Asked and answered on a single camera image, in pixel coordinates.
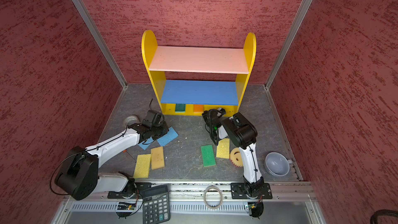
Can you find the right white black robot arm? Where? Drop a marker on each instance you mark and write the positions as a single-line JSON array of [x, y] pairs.
[[243, 135]]

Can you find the bright green sponge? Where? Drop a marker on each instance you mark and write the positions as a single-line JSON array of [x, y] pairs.
[[208, 156]]

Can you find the blue sponge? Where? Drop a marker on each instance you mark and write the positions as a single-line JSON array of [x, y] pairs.
[[167, 138], [145, 144]]

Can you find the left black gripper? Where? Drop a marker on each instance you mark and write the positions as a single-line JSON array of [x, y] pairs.
[[165, 130]]

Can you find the blue sponge far left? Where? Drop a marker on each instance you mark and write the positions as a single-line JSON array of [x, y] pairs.
[[145, 144]]

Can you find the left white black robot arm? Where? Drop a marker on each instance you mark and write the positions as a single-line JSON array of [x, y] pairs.
[[78, 174]]

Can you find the dark green scouring sponge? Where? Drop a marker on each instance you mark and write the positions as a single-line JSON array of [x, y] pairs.
[[180, 108]]

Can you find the orange sponge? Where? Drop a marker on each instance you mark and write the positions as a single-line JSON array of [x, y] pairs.
[[198, 108]]

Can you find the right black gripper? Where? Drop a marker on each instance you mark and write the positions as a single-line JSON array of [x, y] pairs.
[[205, 115]]

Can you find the left small circuit board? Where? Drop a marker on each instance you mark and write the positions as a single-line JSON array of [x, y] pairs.
[[124, 206]]

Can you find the yellow pink blue shelf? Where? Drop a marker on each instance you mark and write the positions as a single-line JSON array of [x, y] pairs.
[[213, 94]]

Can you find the yellow smiley face sponge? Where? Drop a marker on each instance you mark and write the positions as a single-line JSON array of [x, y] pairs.
[[235, 158]]

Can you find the tan yellow sponge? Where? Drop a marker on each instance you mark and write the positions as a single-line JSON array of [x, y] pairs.
[[157, 158]]

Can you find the yellow sponge right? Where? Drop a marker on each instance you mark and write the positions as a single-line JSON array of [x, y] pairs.
[[223, 149]]

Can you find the black cable loop corner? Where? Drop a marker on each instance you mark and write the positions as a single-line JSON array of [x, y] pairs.
[[382, 213]]

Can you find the clear tape roll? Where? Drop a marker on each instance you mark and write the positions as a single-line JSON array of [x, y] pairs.
[[130, 120]]

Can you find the small circuit board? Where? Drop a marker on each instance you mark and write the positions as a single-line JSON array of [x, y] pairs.
[[124, 206], [255, 206]]

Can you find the right small circuit board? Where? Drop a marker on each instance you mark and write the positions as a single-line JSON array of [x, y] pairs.
[[255, 206]]

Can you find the yellow sponge left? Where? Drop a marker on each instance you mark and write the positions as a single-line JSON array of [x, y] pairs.
[[142, 167]]

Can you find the black desk calculator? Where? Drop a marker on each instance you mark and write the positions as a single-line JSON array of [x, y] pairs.
[[156, 205]]

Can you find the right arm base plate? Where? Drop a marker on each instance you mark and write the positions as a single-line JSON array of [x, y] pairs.
[[238, 192]]

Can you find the blue sponge centre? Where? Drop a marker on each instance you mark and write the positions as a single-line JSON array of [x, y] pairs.
[[167, 138]]

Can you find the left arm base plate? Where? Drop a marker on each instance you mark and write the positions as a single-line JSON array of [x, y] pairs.
[[144, 188]]

